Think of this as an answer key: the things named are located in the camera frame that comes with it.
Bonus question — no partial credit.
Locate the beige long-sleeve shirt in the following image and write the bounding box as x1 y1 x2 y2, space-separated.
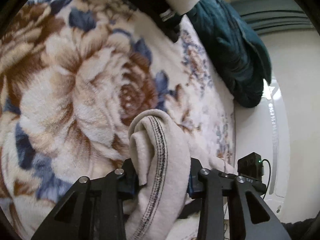
125 109 234 239

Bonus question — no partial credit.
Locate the white bed headboard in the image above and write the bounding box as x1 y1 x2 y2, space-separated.
234 79 319 223

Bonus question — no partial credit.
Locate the dark teal folded quilt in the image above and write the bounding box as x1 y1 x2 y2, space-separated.
187 0 272 108

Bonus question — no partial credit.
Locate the floral fleece bed blanket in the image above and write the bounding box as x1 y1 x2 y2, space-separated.
1 0 234 239

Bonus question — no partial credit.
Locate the right teal curtain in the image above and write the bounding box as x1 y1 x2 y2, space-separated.
225 0 314 35

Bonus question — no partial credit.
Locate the black folded garment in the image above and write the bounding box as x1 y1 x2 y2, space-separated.
127 0 182 43

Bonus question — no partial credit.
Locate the black camera box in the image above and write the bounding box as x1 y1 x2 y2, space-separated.
237 152 263 181

